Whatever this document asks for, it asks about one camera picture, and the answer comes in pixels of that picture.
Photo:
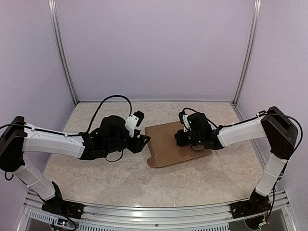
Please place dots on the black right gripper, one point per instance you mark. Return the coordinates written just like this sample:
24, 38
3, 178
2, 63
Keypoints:
178, 136

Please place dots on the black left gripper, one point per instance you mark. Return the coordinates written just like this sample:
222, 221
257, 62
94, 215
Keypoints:
138, 144

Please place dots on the brown cardboard box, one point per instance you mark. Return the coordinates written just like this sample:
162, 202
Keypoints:
163, 148

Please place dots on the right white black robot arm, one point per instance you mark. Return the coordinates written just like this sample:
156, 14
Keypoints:
284, 134

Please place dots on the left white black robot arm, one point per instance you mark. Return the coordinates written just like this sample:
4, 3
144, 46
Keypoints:
20, 137

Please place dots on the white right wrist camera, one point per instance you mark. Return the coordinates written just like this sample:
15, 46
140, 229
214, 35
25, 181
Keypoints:
183, 120

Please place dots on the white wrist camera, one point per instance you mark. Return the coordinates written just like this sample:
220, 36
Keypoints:
133, 121
183, 120

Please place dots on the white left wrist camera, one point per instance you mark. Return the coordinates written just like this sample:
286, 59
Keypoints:
133, 121

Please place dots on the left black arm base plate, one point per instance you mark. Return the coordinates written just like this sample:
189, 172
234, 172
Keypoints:
57, 205

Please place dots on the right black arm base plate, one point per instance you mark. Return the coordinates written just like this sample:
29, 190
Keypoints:
255, 204

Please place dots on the front aluminium frame rail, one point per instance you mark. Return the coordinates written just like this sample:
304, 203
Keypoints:
97, 217

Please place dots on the left aluminium frame post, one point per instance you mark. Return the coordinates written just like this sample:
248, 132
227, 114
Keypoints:
61, 51

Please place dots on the aluminium frame post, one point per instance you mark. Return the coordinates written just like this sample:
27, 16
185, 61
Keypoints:
61, 51
248, 52

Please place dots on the right aluminium frame post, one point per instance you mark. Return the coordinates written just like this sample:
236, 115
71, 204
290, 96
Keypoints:
248, 52

